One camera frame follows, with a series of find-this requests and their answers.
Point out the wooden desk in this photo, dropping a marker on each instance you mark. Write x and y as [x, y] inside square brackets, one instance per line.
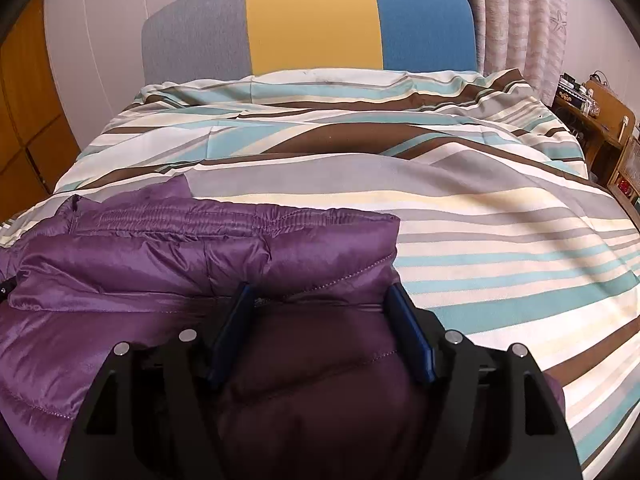
[605, 125]

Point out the wooden wardrobe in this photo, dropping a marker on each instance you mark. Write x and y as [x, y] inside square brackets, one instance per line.
[30, 110]

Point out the grey yellow blue headboard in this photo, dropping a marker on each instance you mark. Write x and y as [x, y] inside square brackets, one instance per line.
[310, 20]

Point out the dark patterned box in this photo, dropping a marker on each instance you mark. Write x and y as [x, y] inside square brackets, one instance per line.
[574, 91]

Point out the ship print curtain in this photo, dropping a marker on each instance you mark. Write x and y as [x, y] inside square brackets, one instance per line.
[520, 25]

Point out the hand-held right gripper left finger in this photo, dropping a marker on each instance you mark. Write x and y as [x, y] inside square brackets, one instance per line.
[234, 327]

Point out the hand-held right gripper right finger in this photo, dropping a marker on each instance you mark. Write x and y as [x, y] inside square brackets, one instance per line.
[411, 335]

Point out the purple puffer jacket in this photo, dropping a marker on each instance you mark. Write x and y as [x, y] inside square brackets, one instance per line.
[150, 270]

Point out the striped duvet bed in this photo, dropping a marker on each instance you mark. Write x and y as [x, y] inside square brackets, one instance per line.
[450, 200]

